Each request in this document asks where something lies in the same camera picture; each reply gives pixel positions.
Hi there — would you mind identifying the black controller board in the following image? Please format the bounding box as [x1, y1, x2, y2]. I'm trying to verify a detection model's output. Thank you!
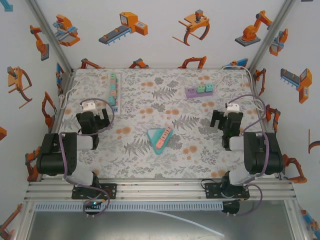
[221, 199, 241, 218]
[83, 199, 111, 219]

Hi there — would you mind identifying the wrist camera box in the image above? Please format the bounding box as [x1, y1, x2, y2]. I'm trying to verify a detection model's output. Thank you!
[79, 100, 97, 113]
[224, 101, 240, 113]

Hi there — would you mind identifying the aluminium frame post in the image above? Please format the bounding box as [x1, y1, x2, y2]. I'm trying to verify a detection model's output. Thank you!
[248, 0, 297, 72]
[24, 0, 74, 72]

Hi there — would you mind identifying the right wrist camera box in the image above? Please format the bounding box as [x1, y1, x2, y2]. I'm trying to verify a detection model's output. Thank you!
[224, 101, 240, 113]

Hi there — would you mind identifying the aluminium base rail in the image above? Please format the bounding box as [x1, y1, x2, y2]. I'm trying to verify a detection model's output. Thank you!
[23, 177, 296, 203]

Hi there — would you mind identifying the purple power strip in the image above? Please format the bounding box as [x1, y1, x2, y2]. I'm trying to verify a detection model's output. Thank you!
[185, 84, 214, 99]

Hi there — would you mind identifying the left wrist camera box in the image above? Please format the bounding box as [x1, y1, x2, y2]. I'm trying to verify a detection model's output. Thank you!
[79, 100, 97, 113]

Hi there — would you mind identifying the floral tablecloth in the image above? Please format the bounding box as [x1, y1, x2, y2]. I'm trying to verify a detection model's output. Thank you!
[51, 67, 280, 180]

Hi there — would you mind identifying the long white power strip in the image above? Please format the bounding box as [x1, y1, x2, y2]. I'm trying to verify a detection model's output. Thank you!
[106, 71, 123, 116]

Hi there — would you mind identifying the teal triangular power strip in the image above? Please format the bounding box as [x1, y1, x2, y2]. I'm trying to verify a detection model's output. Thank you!
[146, 126, 174, 155]

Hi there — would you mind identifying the aluminium side rail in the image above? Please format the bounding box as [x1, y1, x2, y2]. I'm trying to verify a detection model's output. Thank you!
[37, 69, 75, 181]
[248, 69, 285, 181]

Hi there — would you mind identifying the white slotted cable duct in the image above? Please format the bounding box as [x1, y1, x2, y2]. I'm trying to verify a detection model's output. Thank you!
[33, 201, 224, 211]

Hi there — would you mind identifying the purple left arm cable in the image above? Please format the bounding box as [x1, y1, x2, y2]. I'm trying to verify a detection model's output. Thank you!
[59, 98, 115, 218]

